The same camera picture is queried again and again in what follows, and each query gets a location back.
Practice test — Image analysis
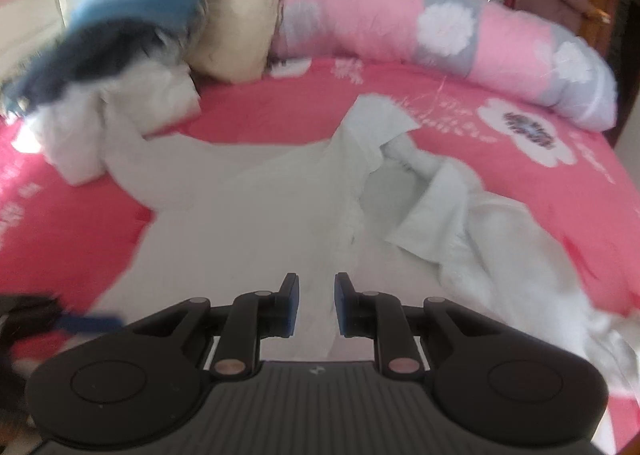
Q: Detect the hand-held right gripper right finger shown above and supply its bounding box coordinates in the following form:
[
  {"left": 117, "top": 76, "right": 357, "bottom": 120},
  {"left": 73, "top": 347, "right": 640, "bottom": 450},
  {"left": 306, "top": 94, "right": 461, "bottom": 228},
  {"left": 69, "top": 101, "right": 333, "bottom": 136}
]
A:
[{"left": 333, "top": 271, "right": 502, "bottom": 379}]

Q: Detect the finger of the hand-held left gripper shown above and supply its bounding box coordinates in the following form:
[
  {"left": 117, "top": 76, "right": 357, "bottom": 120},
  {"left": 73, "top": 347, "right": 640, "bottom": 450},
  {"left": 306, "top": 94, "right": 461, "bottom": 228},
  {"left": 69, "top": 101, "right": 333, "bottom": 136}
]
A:
[{"left": 56, "top": 315, "right": 127, "bottom": 335}]

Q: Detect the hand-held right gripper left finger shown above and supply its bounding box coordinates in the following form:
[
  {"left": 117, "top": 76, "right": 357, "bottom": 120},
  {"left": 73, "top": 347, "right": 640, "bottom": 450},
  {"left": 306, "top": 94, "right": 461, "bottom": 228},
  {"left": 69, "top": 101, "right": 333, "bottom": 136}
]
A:
[{"left": 130, "top": 272, "right": 302, "bottom": 382}]

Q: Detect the white button shirt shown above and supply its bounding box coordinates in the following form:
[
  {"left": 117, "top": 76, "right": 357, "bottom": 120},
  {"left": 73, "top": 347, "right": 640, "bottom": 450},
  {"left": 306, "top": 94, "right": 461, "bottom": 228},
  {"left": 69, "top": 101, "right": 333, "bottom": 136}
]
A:
[{"left": 102, "top": 95, "right": 640, "bottom": 398}]

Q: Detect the pink floral bedsheet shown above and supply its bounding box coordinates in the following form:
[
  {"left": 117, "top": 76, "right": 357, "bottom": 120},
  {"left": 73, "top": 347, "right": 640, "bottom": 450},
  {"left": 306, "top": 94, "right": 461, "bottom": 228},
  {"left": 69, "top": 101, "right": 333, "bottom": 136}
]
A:
[{"left": 0, "top": 54, "right": 640, "bottom": 451}]

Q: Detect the white folded garment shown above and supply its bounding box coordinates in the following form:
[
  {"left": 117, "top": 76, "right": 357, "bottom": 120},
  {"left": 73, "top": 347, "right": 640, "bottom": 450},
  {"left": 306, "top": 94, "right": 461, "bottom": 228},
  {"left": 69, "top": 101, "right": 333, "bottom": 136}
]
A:
[{"left": 24, "top": 61, "right": 202, "bottom": 186}]

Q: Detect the dark navy garment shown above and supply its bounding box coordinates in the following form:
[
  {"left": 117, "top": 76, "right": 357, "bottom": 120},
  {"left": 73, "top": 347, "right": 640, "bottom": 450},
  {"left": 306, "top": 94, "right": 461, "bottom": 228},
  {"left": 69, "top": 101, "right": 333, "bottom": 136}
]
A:
[{"left": 0, "top": 17, "right": 173, "bottom": 116}]

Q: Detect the beige pillow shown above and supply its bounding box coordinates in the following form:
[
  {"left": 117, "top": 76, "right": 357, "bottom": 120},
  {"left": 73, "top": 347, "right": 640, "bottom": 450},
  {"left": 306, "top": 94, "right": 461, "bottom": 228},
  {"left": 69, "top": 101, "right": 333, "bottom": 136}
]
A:
[{"left": 186, "top": 0, "right": 287, "bottom": 84}]

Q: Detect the pink grey floral quilt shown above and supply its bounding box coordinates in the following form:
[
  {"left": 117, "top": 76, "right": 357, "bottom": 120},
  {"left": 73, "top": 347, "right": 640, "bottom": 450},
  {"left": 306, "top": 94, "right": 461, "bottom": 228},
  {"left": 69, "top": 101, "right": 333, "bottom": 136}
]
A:
[{"left": 209, "top": 0, "right": 620, "bottom": 132}]

